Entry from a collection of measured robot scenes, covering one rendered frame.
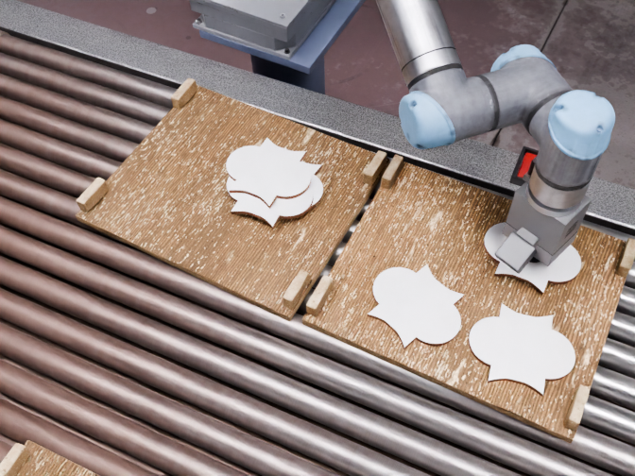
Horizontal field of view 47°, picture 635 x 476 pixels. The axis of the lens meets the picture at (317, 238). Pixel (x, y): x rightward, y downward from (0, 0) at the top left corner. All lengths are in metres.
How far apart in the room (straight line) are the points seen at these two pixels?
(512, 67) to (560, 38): 2.05
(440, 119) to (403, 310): 0.31
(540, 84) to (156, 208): 0.64
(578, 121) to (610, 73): 2.04
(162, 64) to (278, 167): 0.40
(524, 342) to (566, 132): 0.33
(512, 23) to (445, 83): 2.14
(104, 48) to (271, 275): 0.66
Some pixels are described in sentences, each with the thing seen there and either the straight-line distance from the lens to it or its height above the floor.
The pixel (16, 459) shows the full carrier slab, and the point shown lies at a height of 0.96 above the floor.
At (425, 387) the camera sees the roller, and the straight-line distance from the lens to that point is 1.08.
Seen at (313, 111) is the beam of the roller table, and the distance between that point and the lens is 1.38.
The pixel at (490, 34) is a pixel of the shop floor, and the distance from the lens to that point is 3.02.
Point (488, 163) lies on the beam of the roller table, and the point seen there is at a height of 0.91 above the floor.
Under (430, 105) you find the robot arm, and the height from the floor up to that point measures 1.24.
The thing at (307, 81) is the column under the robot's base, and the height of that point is 0.73.
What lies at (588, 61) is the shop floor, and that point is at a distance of 2.99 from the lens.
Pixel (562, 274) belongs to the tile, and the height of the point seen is 0.95.
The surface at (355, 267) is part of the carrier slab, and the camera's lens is 1.14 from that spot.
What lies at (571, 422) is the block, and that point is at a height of 0.96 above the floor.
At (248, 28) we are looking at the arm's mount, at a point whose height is 0.92.
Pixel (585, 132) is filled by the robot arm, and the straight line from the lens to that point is 0.93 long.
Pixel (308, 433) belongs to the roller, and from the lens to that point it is 1.04.
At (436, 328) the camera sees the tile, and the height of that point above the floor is 0.94.
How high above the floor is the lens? 1.90
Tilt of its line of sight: 55 degrees down
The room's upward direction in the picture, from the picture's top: 3 degrees counter-clockwise
